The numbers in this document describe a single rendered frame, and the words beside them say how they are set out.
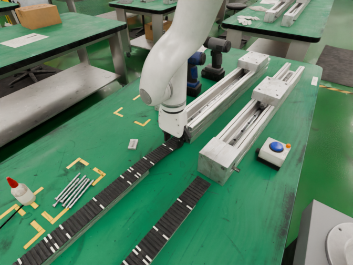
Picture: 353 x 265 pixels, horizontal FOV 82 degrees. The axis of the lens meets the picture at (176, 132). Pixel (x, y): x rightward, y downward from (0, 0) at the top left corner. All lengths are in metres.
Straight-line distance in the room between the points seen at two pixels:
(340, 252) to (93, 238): 0.58
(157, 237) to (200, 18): 0.51
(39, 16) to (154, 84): 2.09
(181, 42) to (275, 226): 0.54
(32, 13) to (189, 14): 2.13
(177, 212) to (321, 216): 0.36
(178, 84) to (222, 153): 0.25
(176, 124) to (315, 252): 0.47
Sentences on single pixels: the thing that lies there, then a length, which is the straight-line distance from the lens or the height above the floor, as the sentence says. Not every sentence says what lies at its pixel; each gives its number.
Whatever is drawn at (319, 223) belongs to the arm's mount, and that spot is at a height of 0.85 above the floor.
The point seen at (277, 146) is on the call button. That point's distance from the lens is 0.76.
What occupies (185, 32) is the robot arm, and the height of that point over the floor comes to 1.21.
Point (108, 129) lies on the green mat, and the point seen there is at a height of 0.78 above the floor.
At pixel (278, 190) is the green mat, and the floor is 0.78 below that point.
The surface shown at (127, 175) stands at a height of 0.81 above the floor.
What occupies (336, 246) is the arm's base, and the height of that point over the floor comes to 0.86.
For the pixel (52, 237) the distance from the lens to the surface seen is 0.65.
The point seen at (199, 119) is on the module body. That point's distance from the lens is 0.78.
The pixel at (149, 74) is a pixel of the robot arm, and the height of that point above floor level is 1.12.
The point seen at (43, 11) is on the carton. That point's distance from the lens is 2.54.
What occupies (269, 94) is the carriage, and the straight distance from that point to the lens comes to 0.92.
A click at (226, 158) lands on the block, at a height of 0.87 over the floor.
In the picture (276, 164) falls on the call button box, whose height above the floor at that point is 0.81.
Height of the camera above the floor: 1.35
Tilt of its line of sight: 42 degrees down
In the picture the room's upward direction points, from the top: straight up
